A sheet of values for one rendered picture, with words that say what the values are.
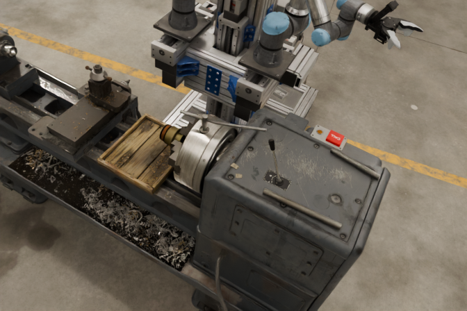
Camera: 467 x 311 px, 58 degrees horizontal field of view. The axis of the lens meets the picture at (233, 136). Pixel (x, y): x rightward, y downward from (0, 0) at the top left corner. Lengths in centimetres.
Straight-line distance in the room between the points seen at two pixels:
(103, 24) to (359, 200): 331
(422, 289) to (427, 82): 216
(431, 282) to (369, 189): 158
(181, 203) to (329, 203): 67
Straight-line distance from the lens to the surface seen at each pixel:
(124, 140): 208
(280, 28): 200
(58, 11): 458
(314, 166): 160
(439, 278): 317
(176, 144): 176
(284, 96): 338
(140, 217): 222
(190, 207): 187
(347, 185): 160
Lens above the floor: 246
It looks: 48 degrees down
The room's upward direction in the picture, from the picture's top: 11 degrees clockwise
